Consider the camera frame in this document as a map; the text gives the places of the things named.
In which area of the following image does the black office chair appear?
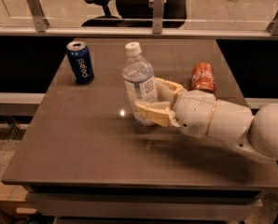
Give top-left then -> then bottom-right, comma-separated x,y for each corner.
82,0 -> 187,28

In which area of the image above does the red Coca-Cola can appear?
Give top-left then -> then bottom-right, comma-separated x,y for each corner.
191,63 -> 215,93

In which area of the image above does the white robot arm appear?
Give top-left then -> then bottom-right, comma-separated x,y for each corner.
134,78 -> 278,161

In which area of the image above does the left metal glass bracket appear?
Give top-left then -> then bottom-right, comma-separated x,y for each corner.
26,0 -> 49,32

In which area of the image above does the glass partition panel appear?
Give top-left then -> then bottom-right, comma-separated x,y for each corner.
0,0 -> 278,31

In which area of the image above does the blue Pepsi can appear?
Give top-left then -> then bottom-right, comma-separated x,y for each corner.
66,41 -> 94,84

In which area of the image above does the clear blue-label plastic bottle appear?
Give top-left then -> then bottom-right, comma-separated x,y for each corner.
122,42 -> 158,126

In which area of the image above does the middle metal glass bracket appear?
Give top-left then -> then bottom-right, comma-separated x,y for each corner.
152,0 -> 164,35

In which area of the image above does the wooden box under table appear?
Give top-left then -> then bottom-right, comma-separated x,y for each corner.
0,182 -> 36,224

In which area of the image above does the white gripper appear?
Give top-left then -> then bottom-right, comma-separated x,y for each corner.
135,77 -> 216,138

